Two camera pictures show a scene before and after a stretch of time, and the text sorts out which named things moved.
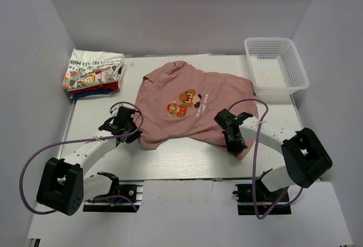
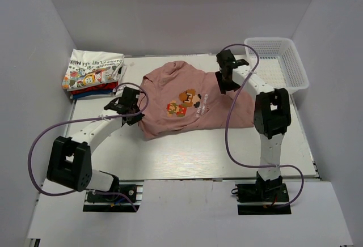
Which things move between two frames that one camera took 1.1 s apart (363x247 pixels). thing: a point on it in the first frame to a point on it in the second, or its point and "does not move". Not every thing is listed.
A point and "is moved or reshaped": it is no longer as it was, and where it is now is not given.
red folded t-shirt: [108, 86] does not move
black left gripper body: [133, 137] to [134, 120]
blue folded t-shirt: [77, 95] does not move
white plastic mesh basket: [276, 68] does not move
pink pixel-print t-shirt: [180, 103] is moved or reshaped
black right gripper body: [235, 145] to [224, 84]
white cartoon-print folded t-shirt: [85, 69] does not move
